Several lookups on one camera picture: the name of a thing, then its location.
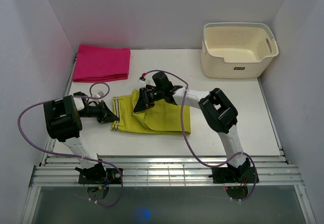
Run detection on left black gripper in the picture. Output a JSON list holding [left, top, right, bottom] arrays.
[[79, 100, 119, 124]]

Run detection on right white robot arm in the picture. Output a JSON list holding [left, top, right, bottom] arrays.
[[134, 71, 258, 184]]

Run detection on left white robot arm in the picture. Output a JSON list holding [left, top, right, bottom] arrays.
[[43, 92, 119, 184]]

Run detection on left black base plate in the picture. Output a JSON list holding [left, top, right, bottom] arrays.
[[75, 167, 122, 200]]

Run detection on folded pink trousers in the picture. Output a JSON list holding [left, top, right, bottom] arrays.
[[72, 44, 131, 83]]

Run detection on cream perforated plastic basket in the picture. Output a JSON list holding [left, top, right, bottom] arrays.
[[201, 22, 279, 79]]

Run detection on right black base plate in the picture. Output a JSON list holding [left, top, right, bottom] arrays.
[[209, 166, 259, 201]]

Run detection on yellow-green trousers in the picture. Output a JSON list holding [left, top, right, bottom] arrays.
[[111, 89, 182, 135]]

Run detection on aluminium rail frame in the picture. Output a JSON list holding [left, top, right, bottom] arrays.
[[22, 154, 315, 223]]

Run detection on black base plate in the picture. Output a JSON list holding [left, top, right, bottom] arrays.
[[209, 166, 259, 201], [75, 167, 122, 200]]

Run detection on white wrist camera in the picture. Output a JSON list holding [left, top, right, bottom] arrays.
[[92, 91, 105, 99], [138, 73, 151, 87]]

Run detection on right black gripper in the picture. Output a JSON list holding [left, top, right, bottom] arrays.
[[133, 87, 164, 113]]

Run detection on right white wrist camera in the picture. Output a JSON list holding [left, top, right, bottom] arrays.
[[138, 73, 151, 87]]

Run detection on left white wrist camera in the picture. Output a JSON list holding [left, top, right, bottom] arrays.
[[92, 91, 105, 99]]

